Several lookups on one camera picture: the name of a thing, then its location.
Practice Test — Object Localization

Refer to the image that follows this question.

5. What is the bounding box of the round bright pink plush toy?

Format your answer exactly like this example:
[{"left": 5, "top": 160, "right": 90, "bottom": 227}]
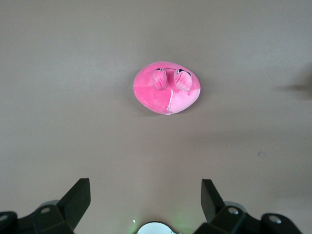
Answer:
[{"left": 133, "top": 61, "right": 202, "bottom": 117}]

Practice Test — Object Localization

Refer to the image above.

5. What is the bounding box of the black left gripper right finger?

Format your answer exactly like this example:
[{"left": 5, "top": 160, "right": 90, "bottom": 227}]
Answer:
[{"left": 195, "top": 178, "right": 303, "bottom": 234}]

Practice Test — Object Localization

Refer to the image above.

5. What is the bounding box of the brown table cover sheet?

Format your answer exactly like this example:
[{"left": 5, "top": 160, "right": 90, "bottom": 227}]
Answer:
[{"left": 0, "top": 0, "right": 312, "bottom": 234}]

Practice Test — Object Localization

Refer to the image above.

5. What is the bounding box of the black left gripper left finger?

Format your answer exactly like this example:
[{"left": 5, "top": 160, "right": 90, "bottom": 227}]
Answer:
[{"left": 0, "top": 178, "right": 92, "bottom": 234}]

